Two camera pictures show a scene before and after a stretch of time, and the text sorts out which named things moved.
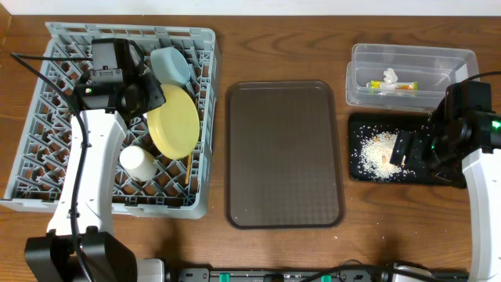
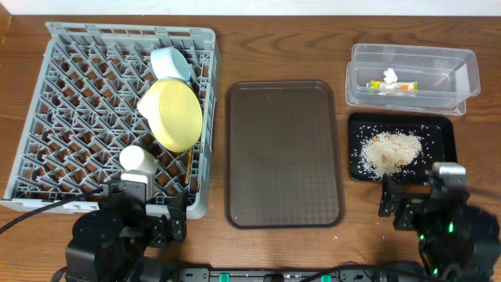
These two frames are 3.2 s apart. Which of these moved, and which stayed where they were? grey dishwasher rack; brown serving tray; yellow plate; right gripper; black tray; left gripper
Moved: left gripper; yellow plate; right gripper
Stayed: grey dishwasher rack; black tray; brown serving tray
